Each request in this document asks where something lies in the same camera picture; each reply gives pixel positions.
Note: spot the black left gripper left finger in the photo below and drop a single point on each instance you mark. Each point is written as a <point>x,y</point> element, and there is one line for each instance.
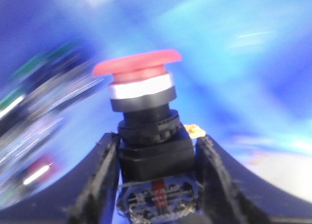
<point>96,203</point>

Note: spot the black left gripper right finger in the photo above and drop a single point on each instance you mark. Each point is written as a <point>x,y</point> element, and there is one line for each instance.
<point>221,200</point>

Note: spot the red mushroom push button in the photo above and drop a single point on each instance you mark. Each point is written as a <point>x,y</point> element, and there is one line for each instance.
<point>155,153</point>

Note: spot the blue plastic source crate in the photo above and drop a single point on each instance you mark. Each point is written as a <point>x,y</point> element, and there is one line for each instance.
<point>245,77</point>

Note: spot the green mushroom push button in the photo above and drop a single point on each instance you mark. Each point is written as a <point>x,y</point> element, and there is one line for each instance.
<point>38,70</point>

